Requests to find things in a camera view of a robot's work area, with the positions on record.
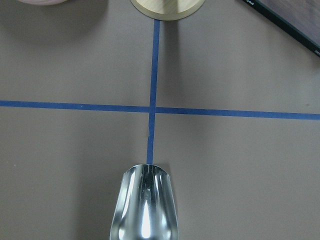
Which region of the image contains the pink bowl with ice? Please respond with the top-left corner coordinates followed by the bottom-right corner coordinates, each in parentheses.
top-left (18, 0), bottom-right (71, 6)

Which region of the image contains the wooden mug tree stand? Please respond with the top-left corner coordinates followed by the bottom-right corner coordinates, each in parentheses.
top-left (130, 0), bottom-right (205, 21)

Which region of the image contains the tray of upturned glasses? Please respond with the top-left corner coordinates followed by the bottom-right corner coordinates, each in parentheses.
top-left (244, 0), bottom-right (320, 57)

